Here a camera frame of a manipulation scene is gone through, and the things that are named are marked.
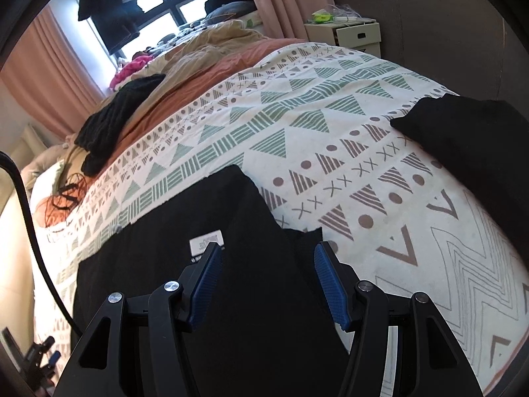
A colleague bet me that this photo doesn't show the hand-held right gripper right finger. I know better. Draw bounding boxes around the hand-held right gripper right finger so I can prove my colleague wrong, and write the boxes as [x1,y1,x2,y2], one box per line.
[313,241,484,397]

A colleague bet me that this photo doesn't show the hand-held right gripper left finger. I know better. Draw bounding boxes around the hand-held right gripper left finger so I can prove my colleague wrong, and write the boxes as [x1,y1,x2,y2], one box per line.
[54,242,224,397]

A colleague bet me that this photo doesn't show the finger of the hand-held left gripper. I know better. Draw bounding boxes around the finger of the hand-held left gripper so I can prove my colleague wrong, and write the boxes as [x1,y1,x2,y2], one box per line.
[35,351,62,381]
[25,336,56,365]

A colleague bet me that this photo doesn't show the black button shirt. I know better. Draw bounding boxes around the black button shirt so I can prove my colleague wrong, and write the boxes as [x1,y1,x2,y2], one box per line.
[72,164,352,397]

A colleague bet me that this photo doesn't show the folded black clothes stack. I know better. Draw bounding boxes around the folded black clothes stack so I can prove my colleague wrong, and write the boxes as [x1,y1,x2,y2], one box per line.
[390,94,529,269]

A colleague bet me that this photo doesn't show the beige padded headboard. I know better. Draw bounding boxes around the beige padded headboard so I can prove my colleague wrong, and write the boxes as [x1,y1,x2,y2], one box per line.
[0,124,50,340]

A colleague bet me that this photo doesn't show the white geometric patterned blanket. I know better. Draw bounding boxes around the white geometric patterned blanket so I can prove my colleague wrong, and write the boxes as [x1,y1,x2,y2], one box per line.
[31,41,529,397]

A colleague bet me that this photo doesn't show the white pillow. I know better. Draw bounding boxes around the white pillow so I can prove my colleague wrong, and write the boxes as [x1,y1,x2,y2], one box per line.
[31,161,67,203]

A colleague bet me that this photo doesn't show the beige pillow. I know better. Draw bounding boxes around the beige pillow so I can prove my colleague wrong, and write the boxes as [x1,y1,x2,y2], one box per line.
[22,143,81,174]

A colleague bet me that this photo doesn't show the black knit sweater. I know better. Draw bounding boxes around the black knit sweater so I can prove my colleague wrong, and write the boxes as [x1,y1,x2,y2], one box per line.
[74,73,166,176]

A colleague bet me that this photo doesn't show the crumpled beige pink duvet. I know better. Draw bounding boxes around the crumpled beige pink duvet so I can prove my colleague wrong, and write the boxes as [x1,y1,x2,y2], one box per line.
[111,19,308,150]

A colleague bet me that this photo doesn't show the pink garment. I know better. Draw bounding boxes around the pink garment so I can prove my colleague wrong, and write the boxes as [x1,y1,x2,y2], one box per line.
[108,55,153,90]

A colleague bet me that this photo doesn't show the white nightstand box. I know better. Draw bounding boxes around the white nightstand box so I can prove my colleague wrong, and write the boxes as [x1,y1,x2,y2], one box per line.
[305,19,382,56]

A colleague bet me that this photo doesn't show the pink curtain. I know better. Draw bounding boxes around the pink curtain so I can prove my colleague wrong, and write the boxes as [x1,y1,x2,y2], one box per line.
[0,8,108,141]
[240,0,335,42]

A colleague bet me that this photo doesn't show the black framed window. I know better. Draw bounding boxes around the black framed window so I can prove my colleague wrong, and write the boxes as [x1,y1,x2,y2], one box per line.
[78,0,244,61]

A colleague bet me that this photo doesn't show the clear plastic bags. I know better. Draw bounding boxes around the clear plastic bags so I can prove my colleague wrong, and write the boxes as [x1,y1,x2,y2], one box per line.
[326,3,375,23]

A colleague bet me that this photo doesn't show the dark cushion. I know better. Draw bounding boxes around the dark cushion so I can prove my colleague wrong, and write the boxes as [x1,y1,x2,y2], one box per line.
[204,0,255,25]

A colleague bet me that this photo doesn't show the hanging black jacket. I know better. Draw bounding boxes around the hanging black jacket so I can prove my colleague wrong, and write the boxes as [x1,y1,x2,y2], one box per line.
[78,0,145,56]

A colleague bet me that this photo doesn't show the tangled thin cables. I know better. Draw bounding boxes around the tangled thin cables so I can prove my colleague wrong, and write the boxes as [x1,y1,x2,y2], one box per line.
[45,174,87,228]

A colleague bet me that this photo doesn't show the black cable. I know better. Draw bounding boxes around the black cable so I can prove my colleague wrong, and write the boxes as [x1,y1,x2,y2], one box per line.
[0,152,83,337]

